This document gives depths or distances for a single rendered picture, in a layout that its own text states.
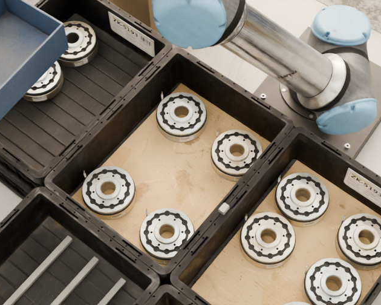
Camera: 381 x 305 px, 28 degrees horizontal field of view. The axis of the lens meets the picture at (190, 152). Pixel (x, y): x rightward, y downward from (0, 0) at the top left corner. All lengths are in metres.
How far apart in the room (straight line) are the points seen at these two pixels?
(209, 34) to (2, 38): 0.41
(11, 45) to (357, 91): 0.65
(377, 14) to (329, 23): 1.33
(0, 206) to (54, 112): 0.24
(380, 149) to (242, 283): 0.50
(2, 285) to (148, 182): 0.34
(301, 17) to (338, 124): 0.49
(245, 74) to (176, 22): 0.60
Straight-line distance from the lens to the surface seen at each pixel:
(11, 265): 1.48
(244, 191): 1.39
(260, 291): 1.43
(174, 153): 1.54
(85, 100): 1.62
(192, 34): 1.24
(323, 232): 1.48
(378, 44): 1.90
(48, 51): 1.36
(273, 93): 1.71
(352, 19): 1.57
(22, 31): 1.44
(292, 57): 1.37
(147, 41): 1.60
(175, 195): 1.49
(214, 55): 1.83
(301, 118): 1.68
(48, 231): 1.49
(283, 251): 1.42
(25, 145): 1.59
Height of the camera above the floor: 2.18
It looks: 61 degrees down
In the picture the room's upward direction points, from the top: 1 degrees counter-clockwise
